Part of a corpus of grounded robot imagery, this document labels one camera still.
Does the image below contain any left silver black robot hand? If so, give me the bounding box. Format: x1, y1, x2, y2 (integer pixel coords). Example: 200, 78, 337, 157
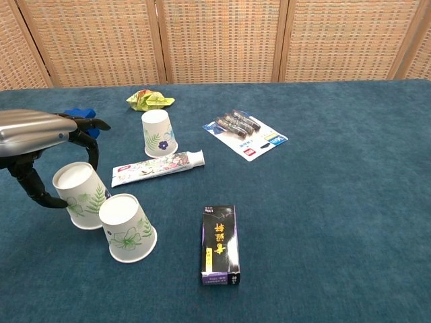
0, 109, 111, 209

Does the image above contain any white floral paper cup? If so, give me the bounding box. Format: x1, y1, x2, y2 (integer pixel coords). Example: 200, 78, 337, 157
52, 161, 112, 231
98, 193, 158, 264
141, 109, 178, 159

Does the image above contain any blue plastic building block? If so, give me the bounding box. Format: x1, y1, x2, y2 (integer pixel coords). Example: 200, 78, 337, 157
63, 107, 100, 139

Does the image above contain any crumpled yellow green wrapper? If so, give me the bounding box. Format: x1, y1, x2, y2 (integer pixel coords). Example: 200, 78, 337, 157
126, 88, 176, 112

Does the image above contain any floral toothpaste tube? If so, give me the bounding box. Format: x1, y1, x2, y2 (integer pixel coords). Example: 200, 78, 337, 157
110, 149, 205, 188

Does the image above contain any woven wooden folding screen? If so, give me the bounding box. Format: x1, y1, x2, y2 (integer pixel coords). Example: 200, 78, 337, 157
0, 0, 431, 90

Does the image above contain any battery blister pack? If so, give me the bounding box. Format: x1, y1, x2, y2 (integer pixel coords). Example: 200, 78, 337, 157
202, 109, 289, 162

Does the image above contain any black carton with gold lettering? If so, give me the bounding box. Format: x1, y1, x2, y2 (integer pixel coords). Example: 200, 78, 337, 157
201, 205, 241, 286

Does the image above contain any teal table cloth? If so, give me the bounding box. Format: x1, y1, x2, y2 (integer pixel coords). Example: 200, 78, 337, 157
0, 79, 431, 323

